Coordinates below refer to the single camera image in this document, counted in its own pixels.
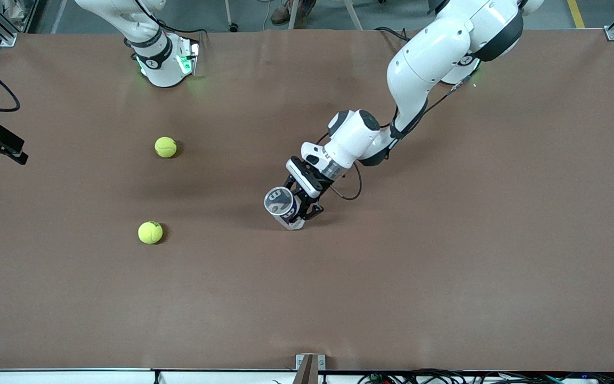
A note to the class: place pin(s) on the clear tennis ball can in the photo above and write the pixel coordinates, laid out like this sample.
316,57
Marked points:
280,201

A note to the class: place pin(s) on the yellow tennis ball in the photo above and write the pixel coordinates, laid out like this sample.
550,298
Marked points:
166,147
150,232

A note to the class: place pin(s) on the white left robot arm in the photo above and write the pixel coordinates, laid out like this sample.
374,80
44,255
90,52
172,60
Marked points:
429,53

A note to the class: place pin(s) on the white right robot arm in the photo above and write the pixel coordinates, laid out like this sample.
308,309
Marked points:
160,58

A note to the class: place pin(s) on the brown table mat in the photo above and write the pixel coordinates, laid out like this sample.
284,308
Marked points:
307,298

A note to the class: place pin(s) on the white stand leg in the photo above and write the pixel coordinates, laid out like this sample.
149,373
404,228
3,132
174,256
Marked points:
293,16
354,16

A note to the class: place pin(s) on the brown shoe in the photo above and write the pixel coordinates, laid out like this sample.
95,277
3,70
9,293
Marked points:
280,16
307,10

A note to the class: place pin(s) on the white pole with caster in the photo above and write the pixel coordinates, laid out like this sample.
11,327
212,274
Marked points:
233,26

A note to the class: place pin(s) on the small metal bracket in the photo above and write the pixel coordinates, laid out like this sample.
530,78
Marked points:
322,362

